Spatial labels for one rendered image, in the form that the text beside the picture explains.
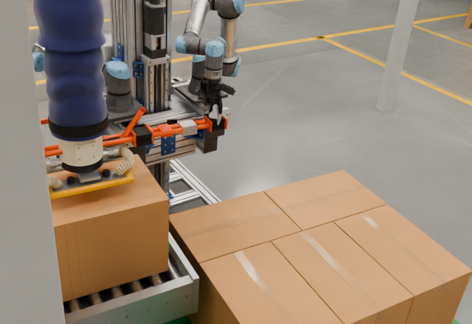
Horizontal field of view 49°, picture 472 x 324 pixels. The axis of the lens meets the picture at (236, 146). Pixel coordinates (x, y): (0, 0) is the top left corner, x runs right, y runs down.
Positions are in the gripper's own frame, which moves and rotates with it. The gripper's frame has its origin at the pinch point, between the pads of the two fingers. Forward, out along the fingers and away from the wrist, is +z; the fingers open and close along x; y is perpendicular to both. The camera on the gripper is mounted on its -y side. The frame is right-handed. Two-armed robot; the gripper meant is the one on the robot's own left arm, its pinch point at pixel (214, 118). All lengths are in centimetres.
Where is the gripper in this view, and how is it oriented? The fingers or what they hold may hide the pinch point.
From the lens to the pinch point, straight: 236.7
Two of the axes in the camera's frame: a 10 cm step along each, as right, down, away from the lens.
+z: -0.8, 8.7, 4.9
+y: -8.8, 1.7, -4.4
